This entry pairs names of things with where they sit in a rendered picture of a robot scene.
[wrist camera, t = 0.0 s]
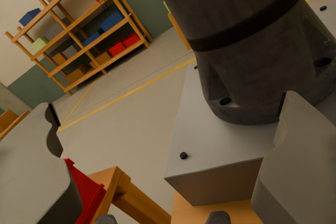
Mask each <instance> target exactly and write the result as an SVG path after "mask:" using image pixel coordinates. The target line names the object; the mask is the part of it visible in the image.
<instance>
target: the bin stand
mask: <svg viewBox="0 0 336 224"><path fill-rule="evenodd" d="M87 177H89V178H90V179H91V180H93V181H94V182H95V183H97V184H103V185H104V187H103V189H105V190H106V194H105V195H104V197H103V199H102V201H101V203H100V205H99V207H98V208H97V210H96V212H95V214H94V216H93V218H92V220H91V222H90V223H89V224H94V223H95V220H96V218H97V217H98V216H100V215H103V214H108V211H109V208H110V205H111V203H112V204H113V205H115V206H116V207H117V208H119V209H120V210H122V211H123V212H124V213H126V214H127V215H129V216H130V217H131V218H133V219H134V220H136V221H137V222H138V223H140V224H171V219H172V216H171V215H170V214H168V213H167V212H166V211H165V210H164V209H162V208H161V207H160V206H159V205H158V204H156V203H155V202H154V201H153V200H152V199H151V198H149V197H148V196H147V195H146V194H145V193H143V192H142V191H141V190H140V189H139V188H137V187H136V186H135V185H134V184H133V183H132V182H131V178H130V177H129V176H128V175H127V174H126V173H125V172H123V171H122V170H121V169H120V168H119V167H118V166H114V167H111V168H108V169H104V170H101V171H98V172H95V173H92V174H89V175H87Z"/></svg>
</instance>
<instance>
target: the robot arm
mask: <svg viewBox="0 0 336 224"><path fill-rule="evenodd" d="M164 2H165V3H166V5H167V7H168V8H169V10H170V12H171V14H172V15H173V17H174V19H175V21H176V22H177V24H178V26H179V28H180V29H181V31H182V33H183V35H184V36H185V38H186V40H187V41H188V43H189V45H190V47H191V48H192V50H193V52H194V54H195V57H196V62H197V68H198V73H199V78H200V83H201V88H202V93H203V96H204V99H205V101H206V102H207V104H208V105H209V107H210V109H211V110H212V112H213V113H214V114H215V115H216V116H217V117H218V118H220V119H221V120H223V121H226V122H228V123H232V124H236V125H246V126H253V125H264V124H270V123H275V122H279V123H278V126H277V130H276V133H275V136H274V140H273V143H274V145H275V148H273V149H271V150H269V151H267V152H266V153H265V155H264V158H263V161H262V163H261V166H260V169H259V172H258V176H257V179H256V183H255V186H254V190H253V194H252V197H251V207H252V209H253V210H254V212H255V213H256V214H257V216H258V217H259V218H260V220H261V221H262V222H263V224H336V126H335V125H334V124H333V123H332V122H331V121H330V120H328V119H327V118H326V117H325V116H324V115H323V114H322V113H320V112H319V111H318V110H317V109H316V108H315V107H314V106H316V105H318V104H319V103H320V102H322V101H323V100H324V99H326V98H327V97H328V96H329V95H330V94H331V93H332V92H333V91H334V90H335V89H336V39H335V37H334V36H333V35H332V34H331V32H330V31H329V30H328V29H327V27H326V26H325V25H324V24H323V22H322V21H321V20H320V19H319V17H318V16H317V15H316V14H315V12H314V11H313V10H312V8H311V7H310V6H309V5H308V3H307V2H306V0H164ZM60 126H61V124H60V121H59V118H58V115H57V112H56V109H55V107H54V104H53V103H52V102H51V101H50V102H43V103H40V104H39V105H38V106H37V107H36V108H35V109H34V110H33V111H31V112H30V113H29V114H28V115H27V116H26V117H25V118H24V119H23V120H22V121H21V122H20V123H18V124H17V125H16V126H15V127H14V128H13V129H12V130H11V131H10V132H9V133H8V134H7V135H6V136H5V137H4V138H3V139H2V140H1V142H0V224H75V222H76V221H77V220H78V218H79V217H80V215H81V214H82V212H83V208H84V206H83V202H82V199H81V196H80V193H79V190H78V187H77V185H76V183H75V181H74V179H73V176H72V174H71V172H70V170H69V168H68V166H67V164H66V162H65V160H64V159H62V158H60V157H61V155H62V153H63V150H64V149H63V147H62V145H61V143H60V140H59V138H58V136H57V134H56V133H57V130H58V128H59V127H60Z"/></svg>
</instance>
